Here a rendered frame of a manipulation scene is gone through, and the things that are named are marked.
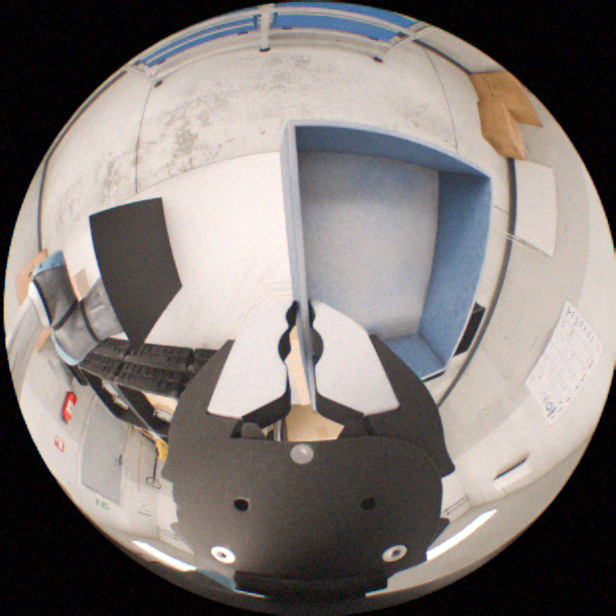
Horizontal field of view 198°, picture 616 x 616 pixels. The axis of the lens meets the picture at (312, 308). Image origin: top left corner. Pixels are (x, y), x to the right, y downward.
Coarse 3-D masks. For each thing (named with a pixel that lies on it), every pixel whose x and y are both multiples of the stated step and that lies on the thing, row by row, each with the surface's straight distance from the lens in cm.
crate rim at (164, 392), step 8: (120, 384) 78; (128, 384) 74; (136, 384) 73; (144, 384) 71; (120, 392) 85; (152, 392) 68; (160, 392) 66; (168, 392) 65; (176, 392) 65; (128, 400) 87; (176, 400) 65
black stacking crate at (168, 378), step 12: (132, 372) 78; (144, 372) 76; (156, 372) 74; (168, 372) 72; (180, 372) 70; (156, 384) 71; (168, 384) 69; (180, 384) 68; (132, 396) 90; (144, 396) 97; (144, 408) 98; (156, 420) 108; (168, 432) 105
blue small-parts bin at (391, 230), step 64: (320, 128) 10; (384, 128) 11; (320, 192) 16; (384, 192) 18; (448, 192) 21; (320, 256) 17; (384, 256) 19; (448, 256) 21; (384, 320) 23; (448, 320) 22
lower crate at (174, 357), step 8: (144, 344) 88; (152, 344) 85; (160, 344) 82; (144, 352) 83; (152, 352) 82; (160, 352) 81; (168, 352) 79; (176, 352) 78; (184, 352) 77; (192, 352) 78; (128, 360) 84; (136, 360) 81; (144, 360) 79; (152, 360) 77; (160, 360) 77; (168, 360) 76; (176, 360) 75; (184, 360) 74; (176, 368) 71; (184, 368) 70
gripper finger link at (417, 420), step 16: (368, 336) 9; (384, 352) 9; (384, 368) 8; (400, 368) 8; (400, 384) 8; (416, 384) 8; (400, 400) 7; (416, 400) 7; (432, 400) 8; (368, 416) 7; (384, 416) 7; (400, 416) 7; (416, 416) 7; (432, 416) 7; (368, 432) 7; (384, 432) 7; (400, 432) 7; (416, 432) 7; (432, 432) 7; (432, 448) 7; (448, 464) 7
